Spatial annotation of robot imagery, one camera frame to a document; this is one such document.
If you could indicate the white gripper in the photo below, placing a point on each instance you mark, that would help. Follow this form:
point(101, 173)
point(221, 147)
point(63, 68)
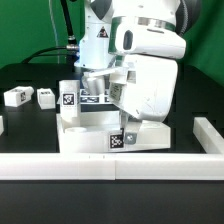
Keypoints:
point(143, 87)

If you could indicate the white square table top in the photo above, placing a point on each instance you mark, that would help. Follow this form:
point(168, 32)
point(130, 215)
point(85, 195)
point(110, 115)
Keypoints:
point(101, 132)

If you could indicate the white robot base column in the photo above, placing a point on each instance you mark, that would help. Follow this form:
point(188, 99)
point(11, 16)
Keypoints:
point(93, 46)

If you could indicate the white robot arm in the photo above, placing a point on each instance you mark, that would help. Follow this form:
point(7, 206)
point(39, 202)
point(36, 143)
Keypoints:
point(146, 38)

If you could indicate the white left fence piece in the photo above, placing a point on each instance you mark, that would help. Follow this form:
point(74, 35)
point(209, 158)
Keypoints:
point(1, 125)

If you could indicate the white marker base plate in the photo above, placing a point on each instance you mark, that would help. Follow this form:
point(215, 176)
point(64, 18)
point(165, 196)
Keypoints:
point(86, 98)

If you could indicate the white right fence rail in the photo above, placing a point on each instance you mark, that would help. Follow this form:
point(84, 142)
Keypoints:
point(209, 138)

